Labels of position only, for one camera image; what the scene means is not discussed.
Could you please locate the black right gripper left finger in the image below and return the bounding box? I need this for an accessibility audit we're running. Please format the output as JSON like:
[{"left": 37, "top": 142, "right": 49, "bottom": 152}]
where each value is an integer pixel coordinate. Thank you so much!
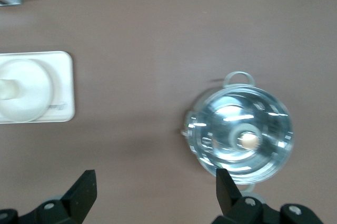
[{"left": 0, "top": 170, "right": 97, "bottom": 224}]

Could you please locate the glass pot lid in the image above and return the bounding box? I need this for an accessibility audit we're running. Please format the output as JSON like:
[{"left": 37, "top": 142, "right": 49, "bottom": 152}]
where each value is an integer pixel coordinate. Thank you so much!
[{"left": 184, "top": 85, "right": 294, "bottom": 185}]

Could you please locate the cream round plate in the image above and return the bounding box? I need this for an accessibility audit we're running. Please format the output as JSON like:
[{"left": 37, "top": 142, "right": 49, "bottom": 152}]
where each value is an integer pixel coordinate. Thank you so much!
[{"left": 0, "top": 59, "right": 55, "bottom": 122}]

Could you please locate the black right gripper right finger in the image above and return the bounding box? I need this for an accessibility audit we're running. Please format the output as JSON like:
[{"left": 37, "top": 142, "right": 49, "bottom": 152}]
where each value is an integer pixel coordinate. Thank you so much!
[{"left": 210, "top": 168, "right": 323, "bottom": 224}]

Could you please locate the cream rabbit print tray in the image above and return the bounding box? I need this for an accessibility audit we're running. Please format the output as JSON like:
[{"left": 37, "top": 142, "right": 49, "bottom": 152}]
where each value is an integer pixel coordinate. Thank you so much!
[{"left": 0, "top": 51, "right": 76, "bottom": 123}]

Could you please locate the steel electric cooking pot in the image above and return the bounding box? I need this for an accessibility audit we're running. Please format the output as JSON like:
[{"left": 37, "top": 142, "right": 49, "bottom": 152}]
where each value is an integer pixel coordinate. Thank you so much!
[{"left": 180, "top": 70, "right": 294, "bottom": 193}]

